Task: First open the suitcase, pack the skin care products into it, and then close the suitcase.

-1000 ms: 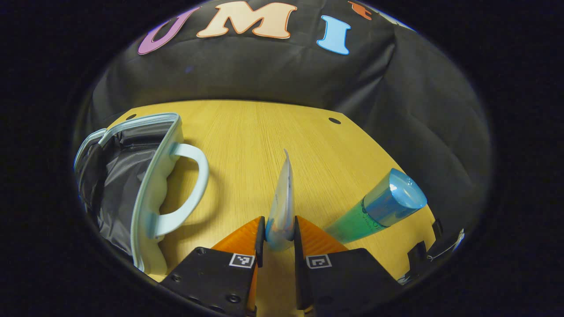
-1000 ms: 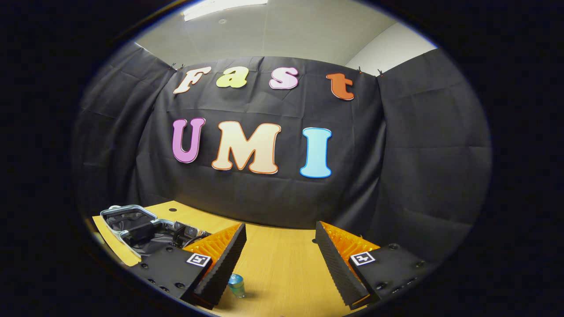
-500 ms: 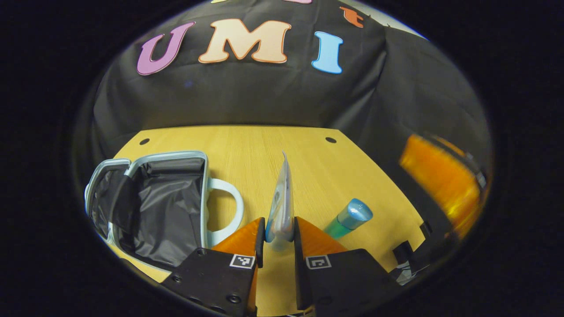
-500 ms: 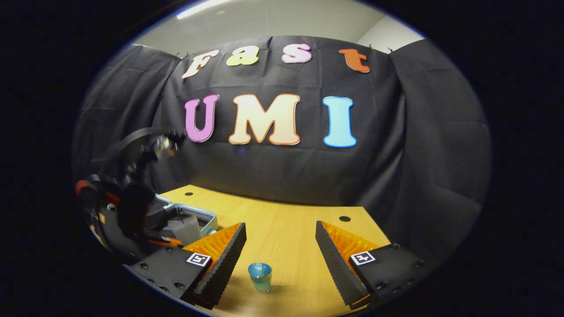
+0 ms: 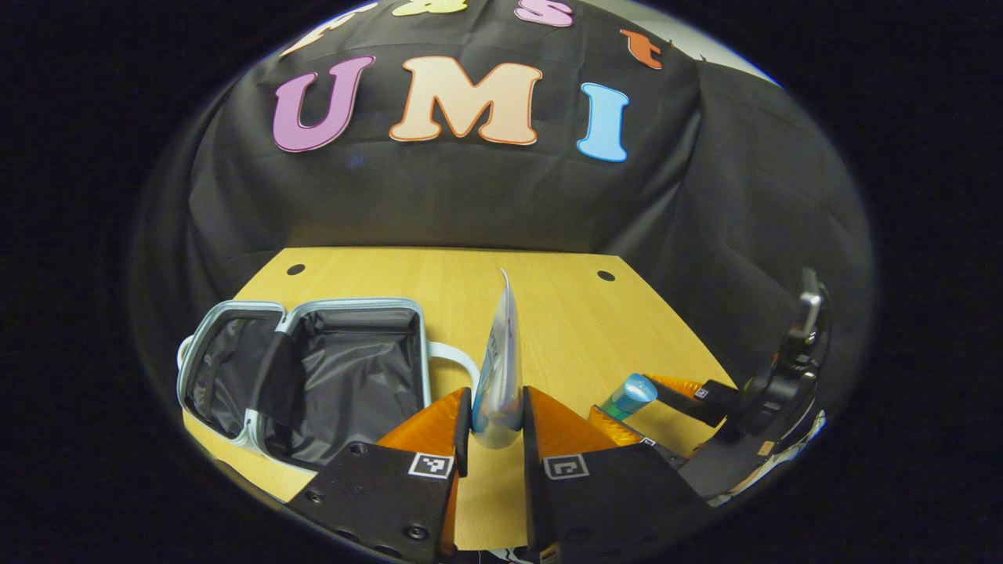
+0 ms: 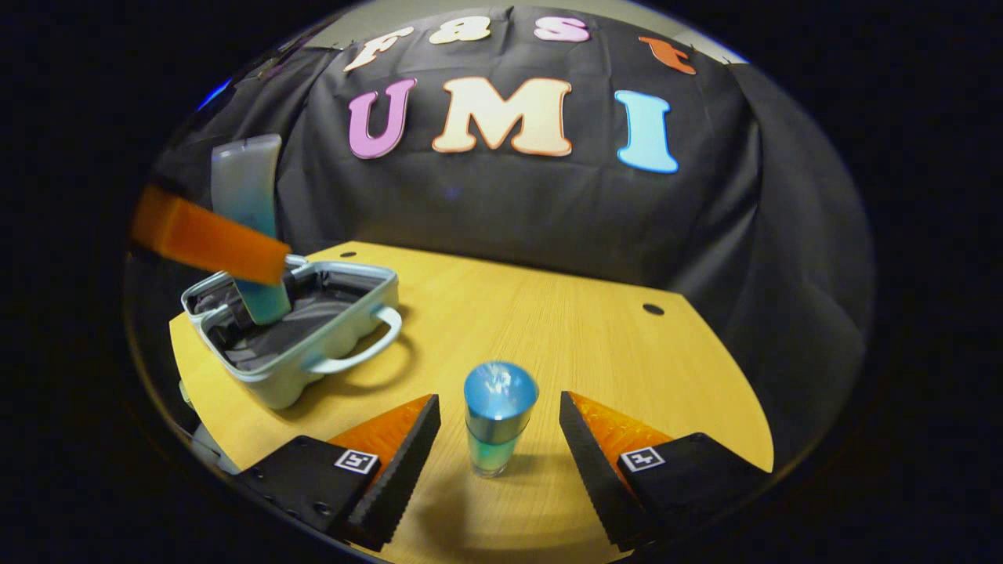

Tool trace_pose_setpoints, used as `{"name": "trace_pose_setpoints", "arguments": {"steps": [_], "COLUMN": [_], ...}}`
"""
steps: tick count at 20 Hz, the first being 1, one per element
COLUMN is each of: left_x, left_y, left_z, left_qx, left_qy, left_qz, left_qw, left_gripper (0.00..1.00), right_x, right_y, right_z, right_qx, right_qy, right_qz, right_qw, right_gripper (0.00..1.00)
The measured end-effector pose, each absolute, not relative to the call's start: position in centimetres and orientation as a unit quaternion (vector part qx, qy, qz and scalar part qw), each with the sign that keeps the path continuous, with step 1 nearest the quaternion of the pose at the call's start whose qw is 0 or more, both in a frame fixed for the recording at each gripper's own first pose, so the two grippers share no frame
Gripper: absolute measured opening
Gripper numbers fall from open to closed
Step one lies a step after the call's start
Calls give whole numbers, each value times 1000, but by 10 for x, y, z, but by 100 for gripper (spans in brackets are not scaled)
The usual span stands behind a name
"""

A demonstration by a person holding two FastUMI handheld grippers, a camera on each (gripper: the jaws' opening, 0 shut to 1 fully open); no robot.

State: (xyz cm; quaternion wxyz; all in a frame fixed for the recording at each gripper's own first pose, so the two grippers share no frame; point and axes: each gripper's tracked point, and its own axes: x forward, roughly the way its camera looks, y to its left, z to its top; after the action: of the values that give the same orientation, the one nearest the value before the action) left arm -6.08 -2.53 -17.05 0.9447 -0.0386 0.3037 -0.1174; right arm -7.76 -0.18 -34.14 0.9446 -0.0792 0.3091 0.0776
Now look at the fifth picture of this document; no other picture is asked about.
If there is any white skin care tube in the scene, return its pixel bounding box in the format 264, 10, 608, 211
472, 268, 524, 450

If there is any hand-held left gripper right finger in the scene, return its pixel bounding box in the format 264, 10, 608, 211
523, 385, 714, 564

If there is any black backdrop cloth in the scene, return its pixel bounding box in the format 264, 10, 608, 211
133, 0, 874, 408

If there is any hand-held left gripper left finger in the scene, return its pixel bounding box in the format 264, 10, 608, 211
284, 386, 473, 564

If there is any blue-green skin care bottle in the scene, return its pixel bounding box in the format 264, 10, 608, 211
599, 373, 659, 422

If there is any light blue suitcase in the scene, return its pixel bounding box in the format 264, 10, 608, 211
176, 296, 481, 473

